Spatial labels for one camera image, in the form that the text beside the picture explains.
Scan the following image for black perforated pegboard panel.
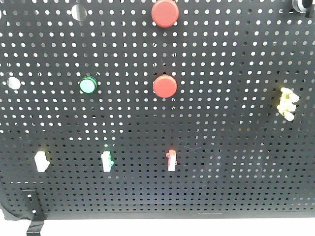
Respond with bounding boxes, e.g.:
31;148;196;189
0;0;315;220

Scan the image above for lower red push button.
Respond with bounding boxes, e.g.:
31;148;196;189
153;75;178;98

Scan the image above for upper red push button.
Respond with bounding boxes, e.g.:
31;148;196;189
151;0;179;28

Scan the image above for white green rocker switch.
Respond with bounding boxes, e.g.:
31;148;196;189
101;151;114;173

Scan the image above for white yellow rocker switch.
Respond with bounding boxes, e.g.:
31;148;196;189
34;151;50;173

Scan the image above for white red rocker switch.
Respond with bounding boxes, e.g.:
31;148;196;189
166;149;177;172

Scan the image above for green push button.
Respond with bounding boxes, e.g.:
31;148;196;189
79;76;97;94

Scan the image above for left black clamp bracket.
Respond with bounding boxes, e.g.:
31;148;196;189
22;190;45;236

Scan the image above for red push button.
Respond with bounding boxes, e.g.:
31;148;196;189
151;0;179;28
153;75;178;98

